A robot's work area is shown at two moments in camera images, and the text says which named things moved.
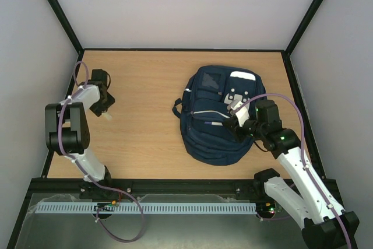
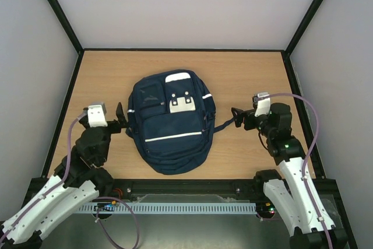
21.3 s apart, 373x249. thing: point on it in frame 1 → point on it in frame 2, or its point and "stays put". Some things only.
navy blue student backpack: (203, 107) → (172, 116)
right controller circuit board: (268, 207) stays put
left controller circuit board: (109, 204) stays put
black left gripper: (98, 110) → (123, 119)
